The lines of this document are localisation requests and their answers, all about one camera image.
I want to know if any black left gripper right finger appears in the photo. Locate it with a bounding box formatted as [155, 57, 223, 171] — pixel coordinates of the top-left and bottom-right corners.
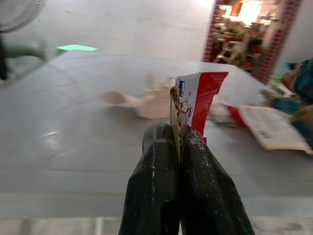
[178, 128, 256, 235]

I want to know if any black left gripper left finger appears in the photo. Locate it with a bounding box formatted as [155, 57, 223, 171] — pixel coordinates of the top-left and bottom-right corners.
[118, 121, 183, 235]

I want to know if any red white snack wrapper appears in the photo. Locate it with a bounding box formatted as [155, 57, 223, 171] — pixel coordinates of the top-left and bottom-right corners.
[168, 71, 229, 162]

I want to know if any torn white paper trash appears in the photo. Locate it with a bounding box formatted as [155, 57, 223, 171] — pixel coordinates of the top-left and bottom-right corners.
[101, 73, 177, 120]

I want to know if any printed paper booklet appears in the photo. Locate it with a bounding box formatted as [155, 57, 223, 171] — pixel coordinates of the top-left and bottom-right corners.
[238, 104, 313, 155]

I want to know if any red tiled door pillar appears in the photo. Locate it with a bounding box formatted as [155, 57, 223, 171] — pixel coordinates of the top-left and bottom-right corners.
[254, 0, 303, 85]
[201, 0, 222, 63]

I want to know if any teal brown snack packet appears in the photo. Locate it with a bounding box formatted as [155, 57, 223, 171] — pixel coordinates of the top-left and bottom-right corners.
[263, 58, 313, 147]

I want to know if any white plastic chair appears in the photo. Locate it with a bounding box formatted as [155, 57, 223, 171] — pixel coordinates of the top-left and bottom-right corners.
[214, 34, 252, 67]

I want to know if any green plastic stool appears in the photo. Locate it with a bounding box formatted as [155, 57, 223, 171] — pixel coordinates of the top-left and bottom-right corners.
[56, 44, 98, 56]

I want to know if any green leather sofa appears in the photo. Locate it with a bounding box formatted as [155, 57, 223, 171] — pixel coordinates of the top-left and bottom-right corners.
[4, 40, 47, 74]

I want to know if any black standing fan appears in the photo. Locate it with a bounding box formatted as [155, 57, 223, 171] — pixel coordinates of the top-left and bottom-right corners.
[0, 0, 47, 81]

